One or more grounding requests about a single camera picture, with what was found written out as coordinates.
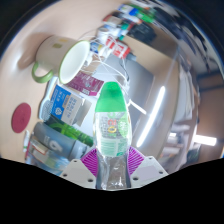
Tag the flat round red coaster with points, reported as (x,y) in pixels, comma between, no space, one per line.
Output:
(21,117)

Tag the small blue and white bottle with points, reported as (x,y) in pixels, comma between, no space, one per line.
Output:
(130,10)

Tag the ceiling light tube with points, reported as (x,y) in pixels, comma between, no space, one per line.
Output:
(205,140)

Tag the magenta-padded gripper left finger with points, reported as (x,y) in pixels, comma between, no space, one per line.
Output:
(88,163)

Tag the magenta carton box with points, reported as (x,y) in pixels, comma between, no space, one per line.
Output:
(86,83)

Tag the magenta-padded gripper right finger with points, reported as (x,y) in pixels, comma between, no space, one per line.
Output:
(136,163)

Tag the red and white canister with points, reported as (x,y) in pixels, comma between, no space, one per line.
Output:
(120,50)

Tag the white LED light bar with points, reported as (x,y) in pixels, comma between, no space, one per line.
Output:
(151,116)

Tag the clear green-capped drink bottle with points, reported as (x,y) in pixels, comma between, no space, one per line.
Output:
(111,126)

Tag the blue and white carton box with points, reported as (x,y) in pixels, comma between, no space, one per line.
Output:
(68,105)

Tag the green canister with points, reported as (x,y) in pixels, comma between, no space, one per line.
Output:
(146,15)

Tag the dark green glass bottle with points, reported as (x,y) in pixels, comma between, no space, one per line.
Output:
(71,131)

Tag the grey shaker bottle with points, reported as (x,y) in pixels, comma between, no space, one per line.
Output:
(53,140)

